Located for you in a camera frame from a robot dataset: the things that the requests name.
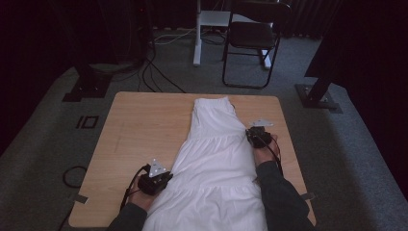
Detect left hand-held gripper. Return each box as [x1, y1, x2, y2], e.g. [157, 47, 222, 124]
[137, 157, 174, 196]

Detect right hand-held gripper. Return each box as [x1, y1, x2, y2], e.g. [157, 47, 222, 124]
[244, 117, 275, 149]

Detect white tiered skirt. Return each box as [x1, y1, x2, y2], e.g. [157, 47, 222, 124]
[142, 95, 269, 231]

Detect person's right hand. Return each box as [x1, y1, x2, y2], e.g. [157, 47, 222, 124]
[252, 134, 280, 167]

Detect person's left hand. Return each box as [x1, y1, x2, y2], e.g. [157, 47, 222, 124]
[128, 175, 159, 213]

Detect black stand base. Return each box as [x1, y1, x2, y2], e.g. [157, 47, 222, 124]
[294, 71, 344, 115]
[62, 62, 114, 103]

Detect grey tape piece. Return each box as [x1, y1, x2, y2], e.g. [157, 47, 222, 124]
[298, 192, 317, 202]
[73, 192, 89, 205]

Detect black folding chair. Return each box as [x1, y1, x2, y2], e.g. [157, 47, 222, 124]
[221, 0, 293, 90]

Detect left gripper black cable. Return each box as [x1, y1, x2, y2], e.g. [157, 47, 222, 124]
[119, 164, 152, 212]

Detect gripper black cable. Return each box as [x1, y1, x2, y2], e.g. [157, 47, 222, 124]
[256, 133, 285, 176]
[119, 164, 152, 212]

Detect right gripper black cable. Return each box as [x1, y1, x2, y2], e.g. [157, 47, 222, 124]
[256, 133, 285, 176]

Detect black cable loop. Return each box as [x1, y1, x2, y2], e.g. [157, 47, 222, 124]
[62, 166, 89, 190]

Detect white desk frame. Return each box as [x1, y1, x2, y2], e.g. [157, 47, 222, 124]
[192, 0, 273, 70]

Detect black floor cables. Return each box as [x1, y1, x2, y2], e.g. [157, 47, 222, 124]
[137, 47, 187, 94]

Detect white floor cable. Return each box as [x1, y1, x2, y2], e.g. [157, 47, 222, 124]
[153, 27, 197, 46]

